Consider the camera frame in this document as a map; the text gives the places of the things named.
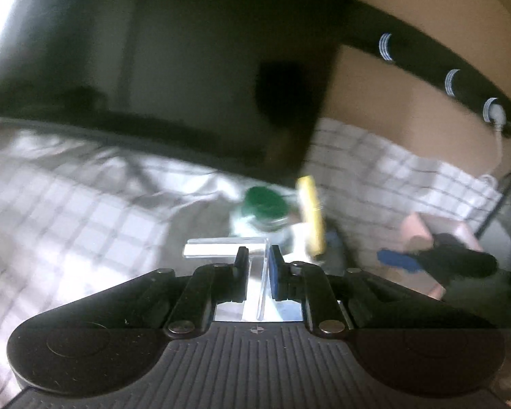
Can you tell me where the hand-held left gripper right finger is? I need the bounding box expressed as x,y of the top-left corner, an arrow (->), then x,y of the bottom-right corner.
268,244 -> 427,338

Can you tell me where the white checked bed sheet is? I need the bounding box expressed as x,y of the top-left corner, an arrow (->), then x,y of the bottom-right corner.
0,117 -> 508,395

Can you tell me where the black cable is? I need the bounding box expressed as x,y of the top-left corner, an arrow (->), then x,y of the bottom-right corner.
475,160 -> 511,239

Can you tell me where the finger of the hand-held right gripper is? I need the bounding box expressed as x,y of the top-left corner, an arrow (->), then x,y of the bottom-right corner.
377,248 -> 427,274

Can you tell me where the black power strip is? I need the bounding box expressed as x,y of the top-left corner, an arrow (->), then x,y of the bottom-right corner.
348,0 -> 511,139

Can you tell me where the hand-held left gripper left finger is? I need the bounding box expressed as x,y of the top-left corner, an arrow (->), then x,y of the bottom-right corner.
89,247 -> 248,338

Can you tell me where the green lid glass jar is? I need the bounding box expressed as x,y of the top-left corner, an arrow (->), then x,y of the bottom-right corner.
230,185 -> 299,248

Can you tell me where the large dark object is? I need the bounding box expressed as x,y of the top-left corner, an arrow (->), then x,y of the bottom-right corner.
0,0 -> 360,188

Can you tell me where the white plug with cable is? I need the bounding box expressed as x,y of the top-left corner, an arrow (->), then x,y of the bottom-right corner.
478,102 -> 510,189

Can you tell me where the pink box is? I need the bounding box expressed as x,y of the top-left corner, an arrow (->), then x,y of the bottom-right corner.
401,212 -> 484,300

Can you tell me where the yellow flat object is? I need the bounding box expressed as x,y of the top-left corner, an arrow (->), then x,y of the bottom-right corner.
295,175 -> 327,257

